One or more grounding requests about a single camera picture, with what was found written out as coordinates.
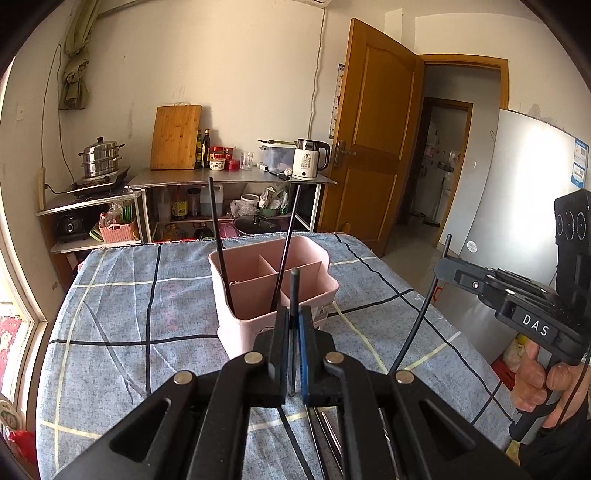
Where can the metal chopstick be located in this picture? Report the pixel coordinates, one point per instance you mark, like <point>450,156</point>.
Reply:
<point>317,441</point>
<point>331,438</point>

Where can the silver refrigerator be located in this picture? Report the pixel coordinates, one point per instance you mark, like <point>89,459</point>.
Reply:
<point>508,184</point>

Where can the pot with glass lid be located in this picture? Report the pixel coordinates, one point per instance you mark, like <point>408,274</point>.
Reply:
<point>256,225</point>

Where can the person's right forearm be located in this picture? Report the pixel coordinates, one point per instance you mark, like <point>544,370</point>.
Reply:
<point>563,452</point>

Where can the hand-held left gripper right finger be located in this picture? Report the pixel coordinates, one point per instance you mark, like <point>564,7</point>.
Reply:
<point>304,355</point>

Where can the metal kitchen shelf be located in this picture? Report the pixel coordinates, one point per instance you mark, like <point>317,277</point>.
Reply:
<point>184,177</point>

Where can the pink plastic utensil basket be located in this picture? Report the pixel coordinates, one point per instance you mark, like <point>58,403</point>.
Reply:
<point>249,300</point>

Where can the person's right hand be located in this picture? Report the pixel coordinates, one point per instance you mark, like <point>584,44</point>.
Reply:
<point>531,383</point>

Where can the wall calendar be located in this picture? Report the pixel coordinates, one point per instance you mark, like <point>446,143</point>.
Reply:
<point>336,106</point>

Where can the black chopstick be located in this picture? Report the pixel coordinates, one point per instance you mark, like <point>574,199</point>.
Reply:
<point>286,244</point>
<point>418,318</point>
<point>217,230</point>
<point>294,290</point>

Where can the bamboo cutting board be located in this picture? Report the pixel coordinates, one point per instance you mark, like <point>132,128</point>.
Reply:
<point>175,138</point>

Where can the floral ceramic jar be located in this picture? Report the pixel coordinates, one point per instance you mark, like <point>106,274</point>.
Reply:
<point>217,165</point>

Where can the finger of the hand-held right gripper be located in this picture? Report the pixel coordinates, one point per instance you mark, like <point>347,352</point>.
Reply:
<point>445,270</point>
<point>468,280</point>

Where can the black kitchen appliance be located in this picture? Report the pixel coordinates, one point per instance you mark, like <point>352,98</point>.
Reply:
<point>69,227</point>

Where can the black induction cooker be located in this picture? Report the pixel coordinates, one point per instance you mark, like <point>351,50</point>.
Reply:
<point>92,186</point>

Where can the white plastic jug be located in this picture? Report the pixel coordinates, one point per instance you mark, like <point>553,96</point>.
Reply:
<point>216,201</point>

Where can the clear glass cup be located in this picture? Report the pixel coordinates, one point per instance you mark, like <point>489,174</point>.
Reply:
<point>247,160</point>

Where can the pink storage basket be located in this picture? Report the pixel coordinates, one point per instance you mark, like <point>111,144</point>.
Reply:
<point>117,233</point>

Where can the clear plastic storage box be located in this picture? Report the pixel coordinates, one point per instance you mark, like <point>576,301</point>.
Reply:
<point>277,157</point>

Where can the olive curtain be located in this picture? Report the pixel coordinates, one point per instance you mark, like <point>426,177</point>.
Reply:
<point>74,74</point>

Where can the white electric kettle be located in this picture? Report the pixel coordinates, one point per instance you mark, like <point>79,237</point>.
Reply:
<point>307,161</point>

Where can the beige power strip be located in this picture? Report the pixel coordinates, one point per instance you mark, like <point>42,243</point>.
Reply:
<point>41,189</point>

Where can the dark sauce bottle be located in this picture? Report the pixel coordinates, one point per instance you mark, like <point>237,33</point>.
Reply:
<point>206,150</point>

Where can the blue plaid bed sheet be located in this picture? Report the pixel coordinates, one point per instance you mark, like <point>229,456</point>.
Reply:
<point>138,323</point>

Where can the small red jar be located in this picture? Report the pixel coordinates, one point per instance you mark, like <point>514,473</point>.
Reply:
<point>233,165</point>

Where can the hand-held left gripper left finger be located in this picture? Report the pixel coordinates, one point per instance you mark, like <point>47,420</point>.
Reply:
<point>277,364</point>

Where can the wooden door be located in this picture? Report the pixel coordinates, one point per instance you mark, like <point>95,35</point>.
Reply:
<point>369,138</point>

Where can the wooden door frame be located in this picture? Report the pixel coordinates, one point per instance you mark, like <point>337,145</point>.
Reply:
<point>461,61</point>

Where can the crumpled plastic bags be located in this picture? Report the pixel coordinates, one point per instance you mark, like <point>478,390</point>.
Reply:
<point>273,196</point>

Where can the white air conditioner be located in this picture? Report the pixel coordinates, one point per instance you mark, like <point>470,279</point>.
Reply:
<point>318,2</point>

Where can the steel steamer pot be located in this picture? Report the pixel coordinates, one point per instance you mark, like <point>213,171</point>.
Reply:
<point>99,159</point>

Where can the cooking oil bottle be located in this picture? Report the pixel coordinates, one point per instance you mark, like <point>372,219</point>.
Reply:
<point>178,205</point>

